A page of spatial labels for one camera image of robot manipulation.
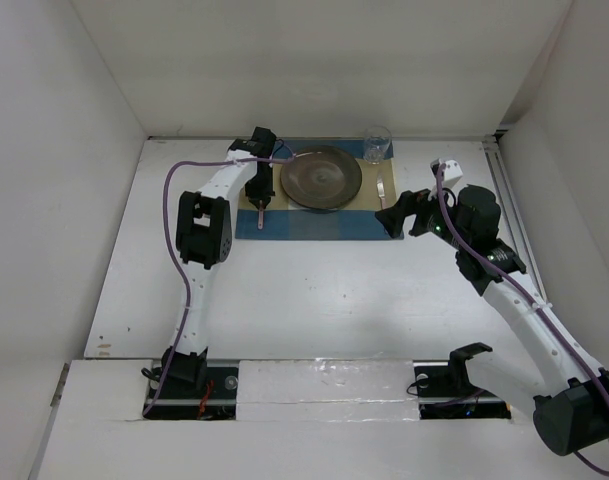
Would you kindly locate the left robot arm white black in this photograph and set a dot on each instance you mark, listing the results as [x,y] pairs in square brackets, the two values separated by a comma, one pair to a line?
[203,241]

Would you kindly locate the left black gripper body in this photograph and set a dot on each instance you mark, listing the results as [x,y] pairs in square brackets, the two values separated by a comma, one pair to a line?
[260,187]

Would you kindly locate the pink handled knife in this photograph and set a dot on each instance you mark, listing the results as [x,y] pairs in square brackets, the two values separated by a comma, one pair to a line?
[381,191]

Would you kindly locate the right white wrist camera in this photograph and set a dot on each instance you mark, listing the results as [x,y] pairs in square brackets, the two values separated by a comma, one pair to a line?
[451,172]

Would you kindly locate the blue beige cloth placemat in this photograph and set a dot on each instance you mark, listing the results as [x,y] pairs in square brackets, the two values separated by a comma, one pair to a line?
[285,220]

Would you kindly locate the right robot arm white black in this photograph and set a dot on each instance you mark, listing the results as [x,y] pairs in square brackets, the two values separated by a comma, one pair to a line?
[568,399]

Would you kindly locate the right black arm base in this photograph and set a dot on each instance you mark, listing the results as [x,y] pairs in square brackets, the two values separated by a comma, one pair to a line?
[444,392]

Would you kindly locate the dark olive round plate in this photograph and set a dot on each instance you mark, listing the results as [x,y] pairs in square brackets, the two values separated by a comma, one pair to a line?
[321,178]

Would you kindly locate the pink handled fork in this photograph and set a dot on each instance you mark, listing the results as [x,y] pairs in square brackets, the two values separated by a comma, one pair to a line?
[260,222]

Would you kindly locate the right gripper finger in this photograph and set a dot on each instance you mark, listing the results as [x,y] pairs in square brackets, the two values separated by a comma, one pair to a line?
[419,226]
[392,218]

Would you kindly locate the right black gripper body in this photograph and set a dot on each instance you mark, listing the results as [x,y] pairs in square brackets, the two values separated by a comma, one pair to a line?
[429,208]

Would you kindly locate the clear plastic cup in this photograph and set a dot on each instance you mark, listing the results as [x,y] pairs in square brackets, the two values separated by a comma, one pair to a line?
[376,142]

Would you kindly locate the aluminium rail right side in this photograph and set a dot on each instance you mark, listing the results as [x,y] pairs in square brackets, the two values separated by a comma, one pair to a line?
[508,203]

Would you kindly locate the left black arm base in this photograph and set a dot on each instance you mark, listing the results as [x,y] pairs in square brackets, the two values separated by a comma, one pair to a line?
[215,399]

